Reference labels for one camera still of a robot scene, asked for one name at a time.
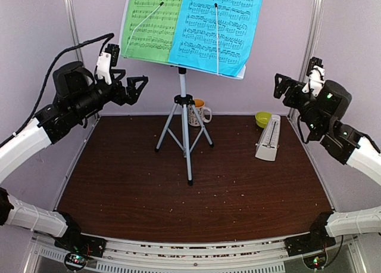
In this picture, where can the small yellow-green bowl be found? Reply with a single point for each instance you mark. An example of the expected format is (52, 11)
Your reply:
(262, 118)

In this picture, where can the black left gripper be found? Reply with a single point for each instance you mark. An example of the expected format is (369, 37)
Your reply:
(130, 96)

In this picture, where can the green sheet music page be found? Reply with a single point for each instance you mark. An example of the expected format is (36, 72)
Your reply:
(148, 29)

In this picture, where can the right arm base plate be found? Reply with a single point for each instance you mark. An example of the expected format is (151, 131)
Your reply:
(307, 243)

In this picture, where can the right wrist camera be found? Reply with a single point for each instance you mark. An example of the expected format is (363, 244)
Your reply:
(315, 73)

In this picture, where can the white metronome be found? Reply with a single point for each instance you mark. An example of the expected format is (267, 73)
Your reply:
(268, 144)

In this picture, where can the left aluminium frame post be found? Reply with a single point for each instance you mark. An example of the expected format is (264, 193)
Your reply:
(69, 7)

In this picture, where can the floral ceramic mug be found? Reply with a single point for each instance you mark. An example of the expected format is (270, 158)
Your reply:
(199, 109)

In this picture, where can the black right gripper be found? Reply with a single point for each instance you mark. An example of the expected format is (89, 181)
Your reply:
(280, 89)

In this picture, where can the right aluminium frame post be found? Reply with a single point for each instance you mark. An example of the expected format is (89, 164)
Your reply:
(312, 38)

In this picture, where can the aluminium frame post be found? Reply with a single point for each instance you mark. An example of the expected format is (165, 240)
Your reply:
(312, 38)
(69, 7)

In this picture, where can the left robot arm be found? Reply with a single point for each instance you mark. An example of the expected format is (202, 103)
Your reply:
(79, 95)

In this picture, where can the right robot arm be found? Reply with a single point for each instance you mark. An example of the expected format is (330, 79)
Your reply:
(322, 114)

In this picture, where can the white perforated music stand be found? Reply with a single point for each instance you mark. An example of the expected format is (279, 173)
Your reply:
(183, 100)

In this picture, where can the aluminium front rail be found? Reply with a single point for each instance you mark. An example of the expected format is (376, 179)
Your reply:
(263, 255)

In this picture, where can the blue sheet music page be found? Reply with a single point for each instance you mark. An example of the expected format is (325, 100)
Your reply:
(215, 36)

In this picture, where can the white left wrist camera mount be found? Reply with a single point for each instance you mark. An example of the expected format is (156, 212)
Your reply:
(103, 66)

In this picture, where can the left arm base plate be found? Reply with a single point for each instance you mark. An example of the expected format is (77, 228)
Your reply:
(84, 245)

